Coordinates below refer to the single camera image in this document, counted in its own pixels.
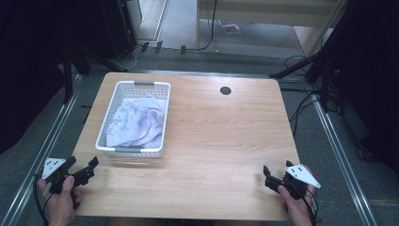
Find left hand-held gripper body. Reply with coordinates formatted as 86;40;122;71
41;157;72;195

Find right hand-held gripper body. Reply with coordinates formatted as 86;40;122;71
281;163;322;201

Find white plastic basket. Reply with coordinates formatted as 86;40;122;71
94;80;172;159

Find white patterned cloth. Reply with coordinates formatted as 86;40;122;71
105;93;168;149

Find person's right hand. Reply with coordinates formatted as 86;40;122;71
277;185;318;226

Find person's left hand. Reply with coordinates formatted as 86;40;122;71
36;174;84;226

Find black metal stand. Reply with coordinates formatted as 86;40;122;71
268;51;335;113
61;43;129;105

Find black curtain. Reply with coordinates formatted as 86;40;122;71
0;0;106;155
323;0;399;174

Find black cabinet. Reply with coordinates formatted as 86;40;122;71
100;0;139;60

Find booklet with coloured cover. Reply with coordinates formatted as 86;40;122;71
218;20;242;35

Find light wooden furniture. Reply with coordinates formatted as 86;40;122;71
196;0;350;58

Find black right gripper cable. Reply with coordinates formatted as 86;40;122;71
302;187;320;226

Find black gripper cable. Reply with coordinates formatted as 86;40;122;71
32;175;51;226
302;187;320;226

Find aluminium floor rail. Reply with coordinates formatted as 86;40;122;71
309;83;379;226
125;69;314;83
0;73;83;226

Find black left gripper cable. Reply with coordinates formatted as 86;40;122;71
32;175;51;226

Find black floor cables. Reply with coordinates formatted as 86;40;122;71
279;55;326;138

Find white floor cable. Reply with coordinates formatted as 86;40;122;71
112;43;140;71

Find hanging black cable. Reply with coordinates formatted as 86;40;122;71
195;0;218;52

